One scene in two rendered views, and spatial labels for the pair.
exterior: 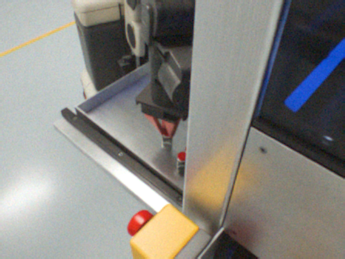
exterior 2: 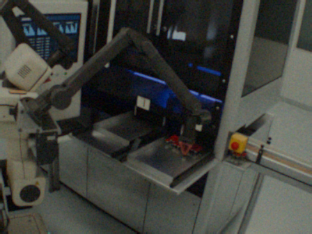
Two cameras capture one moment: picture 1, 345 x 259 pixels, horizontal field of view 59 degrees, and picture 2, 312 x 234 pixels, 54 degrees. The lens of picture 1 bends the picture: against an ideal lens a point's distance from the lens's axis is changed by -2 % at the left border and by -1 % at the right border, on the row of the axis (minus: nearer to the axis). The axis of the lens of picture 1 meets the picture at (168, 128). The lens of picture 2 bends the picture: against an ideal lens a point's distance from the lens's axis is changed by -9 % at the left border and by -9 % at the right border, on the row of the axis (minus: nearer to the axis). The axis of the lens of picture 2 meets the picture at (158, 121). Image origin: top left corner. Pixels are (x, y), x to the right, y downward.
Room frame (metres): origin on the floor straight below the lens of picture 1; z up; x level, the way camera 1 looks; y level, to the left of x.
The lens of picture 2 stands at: (0.81, 1.39, 1.68)
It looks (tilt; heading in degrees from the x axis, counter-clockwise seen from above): 23 degrees down; 260
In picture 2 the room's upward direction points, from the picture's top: 8 degrees clockwise
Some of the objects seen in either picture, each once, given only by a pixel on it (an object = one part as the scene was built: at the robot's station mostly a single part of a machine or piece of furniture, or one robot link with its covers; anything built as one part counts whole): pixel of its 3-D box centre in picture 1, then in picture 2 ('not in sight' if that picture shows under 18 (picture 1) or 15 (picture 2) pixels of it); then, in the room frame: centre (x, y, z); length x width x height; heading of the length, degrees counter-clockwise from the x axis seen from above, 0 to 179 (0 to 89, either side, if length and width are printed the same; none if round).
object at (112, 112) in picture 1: (168, 117); (170, 156); (0.49, 0.00, 0.90); 0.34 x 0.26 x 0.04; 47
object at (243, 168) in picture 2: not in sight; (238, 161); (0.12, -0.02, 0.87); 0.14 x 0.13 x 0.02; 48
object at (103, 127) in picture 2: not in sight; (131, 127); (0.67, -0.31, 0.90); 0.34 x 0.26 x 0.04; 48
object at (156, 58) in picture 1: (167, 61); (191, 120); (0.42, 0.00, 1.10); 0.07 x 0.06 x 0.07; 21
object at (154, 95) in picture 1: (166, 89); (189, 131); (0.43, 0.00, 1.04); 0.10 x 0.07 x 0.07; 62
